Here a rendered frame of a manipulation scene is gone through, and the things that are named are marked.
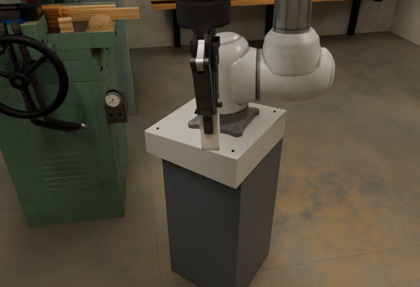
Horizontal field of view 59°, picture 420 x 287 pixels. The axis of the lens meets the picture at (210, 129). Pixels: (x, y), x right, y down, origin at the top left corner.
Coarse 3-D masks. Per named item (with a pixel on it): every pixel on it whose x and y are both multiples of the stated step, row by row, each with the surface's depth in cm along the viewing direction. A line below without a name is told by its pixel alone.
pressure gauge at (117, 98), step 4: (108, 92) 138; (112, 92) 137; (116, 92) 139; (104, 96) 138; (108, 96) 138; (112, 96) 138; (116, 96) 139; (120, 96) 139; (104, 100) 138; (108, 100) 139; (116, 100) 139; (120, 100) 139; (108, 104) 140; (112, 104) 140; (116, 104) 140
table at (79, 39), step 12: (72, 24) 139; (84, 24) 139; (48, 36) 130; (60, 36) 130; (72, 36) 131; (84, 36) 132; (96, 36) 132; (108, 36) 133; (60, 48) 132; (72, 48) 133; (84, 48) 134; (0, 60) 122
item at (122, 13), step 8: (104, 8) 144; (112, 8) 144; (120, 8) 144; (128, 8) 144; (136, 8) 144; (72, 16) 142; (80, 16) 142; (88, 16) 143; (112, 16) 144; (120, 16) 145; (128, 16) 145; (136, 16) 146
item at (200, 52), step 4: (200, 40) 49; (200, 44) 49; (200, 48) 49; (200, 52) 48; (204, 52) 49; (196, 56) 48; (200, 56) 48; (204, 56) 49; (196, 60) 48; (200, 60) 48; (196, 64) 48; (200, 64) 48; (200, 68) 48
